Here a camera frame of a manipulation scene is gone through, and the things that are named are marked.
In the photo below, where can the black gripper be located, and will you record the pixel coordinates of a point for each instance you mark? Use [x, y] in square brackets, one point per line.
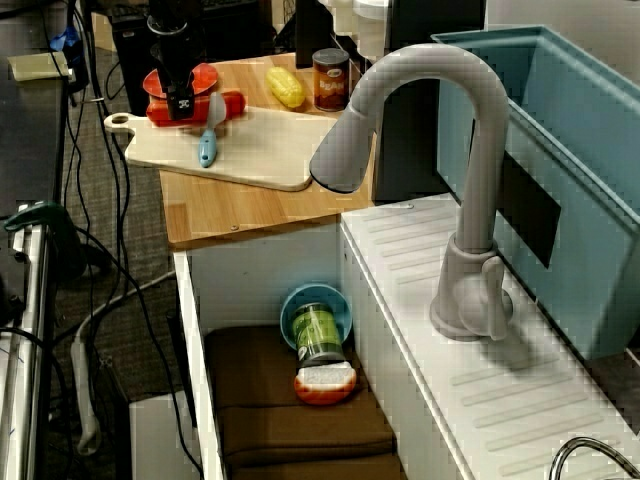
[177, 60]

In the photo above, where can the red toy sausage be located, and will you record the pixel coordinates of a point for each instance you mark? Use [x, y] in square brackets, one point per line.
[232, 105]

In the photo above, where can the red plate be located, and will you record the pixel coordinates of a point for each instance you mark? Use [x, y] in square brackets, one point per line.
[205, 77]

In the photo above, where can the black computer tower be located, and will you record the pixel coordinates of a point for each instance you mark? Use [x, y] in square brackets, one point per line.
[135, 55]

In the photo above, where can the light wooden cutting board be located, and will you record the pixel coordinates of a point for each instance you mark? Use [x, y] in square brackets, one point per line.
[260, 150]

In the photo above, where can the yellow toy corn cob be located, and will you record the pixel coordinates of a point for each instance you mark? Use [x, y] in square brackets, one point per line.
[285, 87]

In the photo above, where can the wooden countertop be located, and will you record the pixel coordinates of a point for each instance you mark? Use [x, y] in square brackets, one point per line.
[240, 210]

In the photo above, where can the blue tape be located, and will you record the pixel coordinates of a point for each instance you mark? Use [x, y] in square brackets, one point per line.
[67, 42]

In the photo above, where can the orange bean can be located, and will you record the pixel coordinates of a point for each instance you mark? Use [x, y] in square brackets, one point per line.
[331, 85]

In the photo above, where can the pale yellow paper note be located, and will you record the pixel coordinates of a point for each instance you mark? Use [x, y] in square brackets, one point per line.
[35, 65]

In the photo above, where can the dark desk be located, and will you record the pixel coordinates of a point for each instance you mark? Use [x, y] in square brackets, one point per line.
[25, 150]

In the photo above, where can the green clamp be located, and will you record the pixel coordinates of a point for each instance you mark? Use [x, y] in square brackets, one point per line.
[55, 225]

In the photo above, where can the blue bowl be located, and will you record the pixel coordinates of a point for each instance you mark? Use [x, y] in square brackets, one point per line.
[320, 292]

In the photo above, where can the green labelled can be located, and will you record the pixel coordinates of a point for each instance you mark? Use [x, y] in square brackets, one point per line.
[315, 330]

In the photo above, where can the white power strip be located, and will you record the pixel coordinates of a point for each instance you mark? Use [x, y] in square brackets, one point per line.
[82, 390]

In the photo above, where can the grey toy faucet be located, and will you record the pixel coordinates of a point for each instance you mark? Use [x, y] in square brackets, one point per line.
[470, 210]

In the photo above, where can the brown folded cloth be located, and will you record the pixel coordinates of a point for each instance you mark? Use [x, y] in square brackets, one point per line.
[280, 425]

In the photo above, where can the white cabinet box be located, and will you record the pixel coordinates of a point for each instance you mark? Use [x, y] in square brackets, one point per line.
[160, 440]

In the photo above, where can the teal plastic bin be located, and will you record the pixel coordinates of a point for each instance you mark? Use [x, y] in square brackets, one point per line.
[575, 125]

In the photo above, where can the white toy sink unit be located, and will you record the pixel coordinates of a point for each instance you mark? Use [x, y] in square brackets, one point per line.
[500, 400]

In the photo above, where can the black upright post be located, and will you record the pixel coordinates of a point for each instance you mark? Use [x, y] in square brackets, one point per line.
[410, 150]

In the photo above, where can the silver aluminium frame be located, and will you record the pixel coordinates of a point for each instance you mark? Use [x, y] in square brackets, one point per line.
[25, 350]

